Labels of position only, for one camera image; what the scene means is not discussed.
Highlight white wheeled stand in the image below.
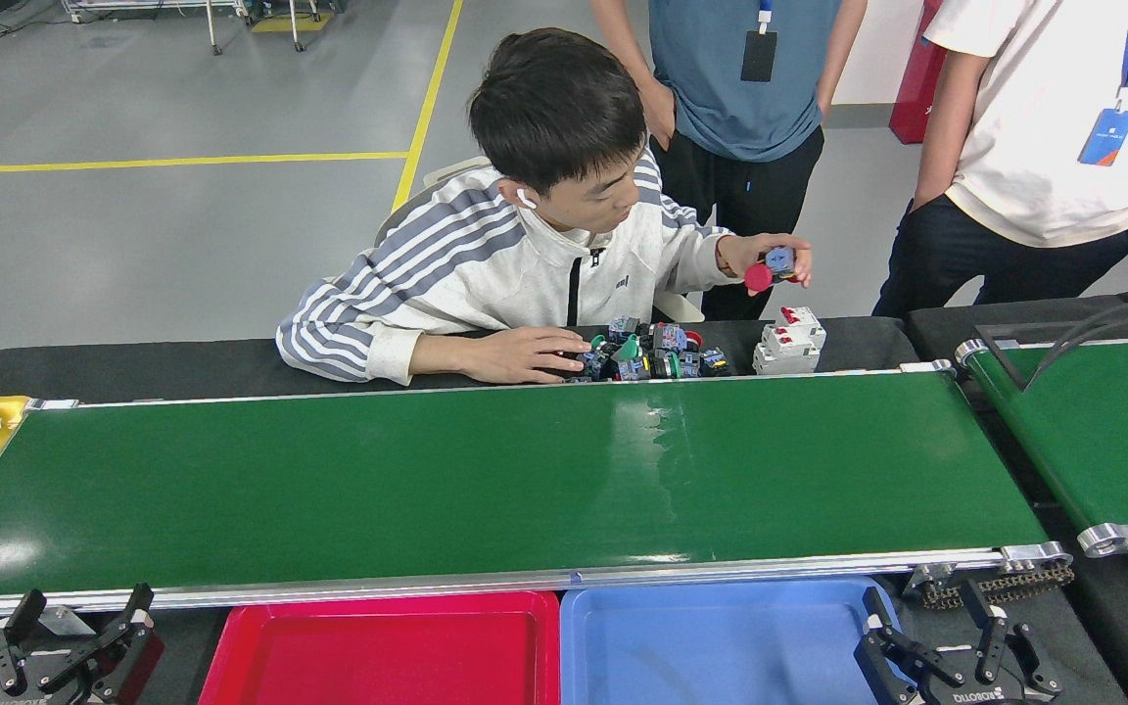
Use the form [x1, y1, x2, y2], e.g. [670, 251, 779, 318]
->
[63, 0, 254, 56]

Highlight white circuit breaker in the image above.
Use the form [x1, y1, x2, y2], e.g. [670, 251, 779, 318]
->
[752, 325, 820, 377]
[775, 305, 827, 352]

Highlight long green conveyor belt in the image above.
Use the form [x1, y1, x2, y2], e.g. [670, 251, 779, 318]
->
[0, 360, 1076, 628]

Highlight red plastic tray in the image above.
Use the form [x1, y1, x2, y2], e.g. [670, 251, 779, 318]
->
[198, 590, 562, 705]

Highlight seated person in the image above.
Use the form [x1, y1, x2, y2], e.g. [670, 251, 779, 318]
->
[275, 27, 815, 385]

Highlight blue badge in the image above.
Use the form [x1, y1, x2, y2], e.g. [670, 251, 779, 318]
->
[1077, 106, 1128, 167]

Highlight black badge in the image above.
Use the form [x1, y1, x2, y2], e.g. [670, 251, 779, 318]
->
[740, 29, 778, 84]

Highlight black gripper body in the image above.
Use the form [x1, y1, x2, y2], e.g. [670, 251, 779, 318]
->
[0, 685, 95, 705]
[936, 683, 1057, 705]

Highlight standing person with black badge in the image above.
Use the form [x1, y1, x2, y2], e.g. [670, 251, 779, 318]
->
[588, 0, 869, 322]

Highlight red cabinet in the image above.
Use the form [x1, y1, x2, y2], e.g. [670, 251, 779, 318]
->
[889, 0, 947, 145]

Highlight black drive chain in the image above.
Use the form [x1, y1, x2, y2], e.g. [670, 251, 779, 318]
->
[921, 566, 1076, 610]

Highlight blue plastic tray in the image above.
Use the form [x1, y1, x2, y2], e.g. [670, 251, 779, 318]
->
[560, 578, 917, 705]

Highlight standing person with blue badge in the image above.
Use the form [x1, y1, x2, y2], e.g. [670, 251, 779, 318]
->
[872, 0, 1128, 319]

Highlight seated person's right hand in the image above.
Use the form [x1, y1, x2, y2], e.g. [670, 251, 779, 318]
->
[466, 326, 592, 385]

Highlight green conveyor with black frame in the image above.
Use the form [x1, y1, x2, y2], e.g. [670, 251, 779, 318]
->
[954, 333, 1128, 559]

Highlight seated person's left hand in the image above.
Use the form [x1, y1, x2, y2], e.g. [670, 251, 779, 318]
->
[718, 233, 813, 295]

